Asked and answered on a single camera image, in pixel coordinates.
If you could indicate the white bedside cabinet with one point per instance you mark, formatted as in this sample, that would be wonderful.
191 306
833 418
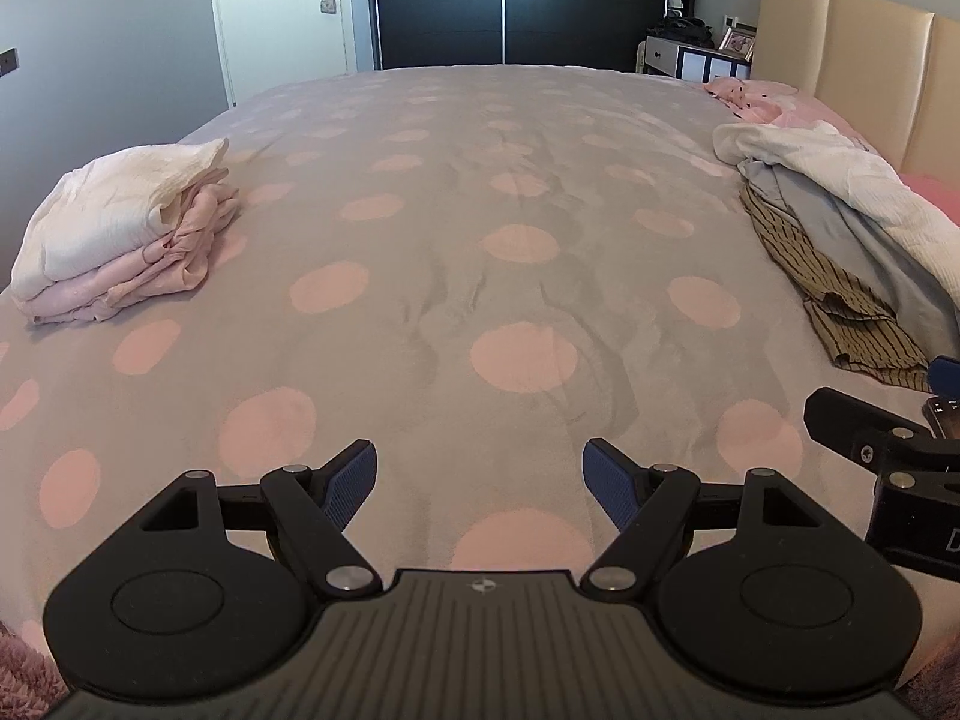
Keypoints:
690 64

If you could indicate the pink garment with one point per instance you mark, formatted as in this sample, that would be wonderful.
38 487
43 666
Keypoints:
175 263

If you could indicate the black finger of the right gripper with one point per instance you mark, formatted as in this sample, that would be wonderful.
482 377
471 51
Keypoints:
942 410
876 439

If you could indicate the cream white muslin garment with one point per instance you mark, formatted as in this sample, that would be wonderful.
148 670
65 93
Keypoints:
113 205

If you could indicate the purple fluffy sleeve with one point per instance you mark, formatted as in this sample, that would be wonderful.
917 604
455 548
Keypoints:
30 685

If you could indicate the black wall switch panel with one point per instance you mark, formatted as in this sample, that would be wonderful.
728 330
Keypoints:
8 61

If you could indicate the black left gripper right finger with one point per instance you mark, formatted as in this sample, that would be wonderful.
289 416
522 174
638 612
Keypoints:
752 587

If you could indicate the light blue grey garment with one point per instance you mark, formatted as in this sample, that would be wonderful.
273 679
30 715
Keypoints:
860 246

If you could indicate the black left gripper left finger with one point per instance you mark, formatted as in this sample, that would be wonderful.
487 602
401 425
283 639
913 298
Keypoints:
207 586

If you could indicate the white room door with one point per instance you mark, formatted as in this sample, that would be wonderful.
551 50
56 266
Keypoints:
264 44

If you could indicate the olive striped garment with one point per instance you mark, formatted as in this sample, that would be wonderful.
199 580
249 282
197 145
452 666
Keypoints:
858 330

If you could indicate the framed photo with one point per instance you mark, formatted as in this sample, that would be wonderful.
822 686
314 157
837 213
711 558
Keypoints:
739 40

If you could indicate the grey pink-dotted bedspread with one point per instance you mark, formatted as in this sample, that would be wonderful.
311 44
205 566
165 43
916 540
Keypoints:
477 269

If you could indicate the beige padded headboard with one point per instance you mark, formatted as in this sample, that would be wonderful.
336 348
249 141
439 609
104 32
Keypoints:
890 70

